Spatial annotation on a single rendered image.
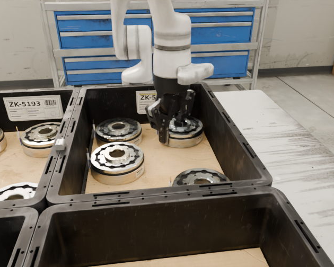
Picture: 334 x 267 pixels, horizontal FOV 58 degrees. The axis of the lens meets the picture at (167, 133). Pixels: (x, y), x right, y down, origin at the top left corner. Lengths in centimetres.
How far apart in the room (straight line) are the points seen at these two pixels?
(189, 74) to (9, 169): 40
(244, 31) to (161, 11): 210
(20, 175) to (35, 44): 285
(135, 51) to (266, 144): 48
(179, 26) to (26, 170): 40
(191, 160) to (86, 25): 193
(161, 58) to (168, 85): 5
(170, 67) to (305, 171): 49
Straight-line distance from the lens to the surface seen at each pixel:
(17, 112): 78
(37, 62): 348
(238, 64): 268
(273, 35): 372
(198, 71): 56
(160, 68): 58
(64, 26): 246
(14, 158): 70
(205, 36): 253
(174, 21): 56
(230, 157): 55
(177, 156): 63
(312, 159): 95
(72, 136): 53
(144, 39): 84
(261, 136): 100
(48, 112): 76
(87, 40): 246
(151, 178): 57
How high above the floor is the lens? 118
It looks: 30 degrees down
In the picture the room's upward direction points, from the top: straight up
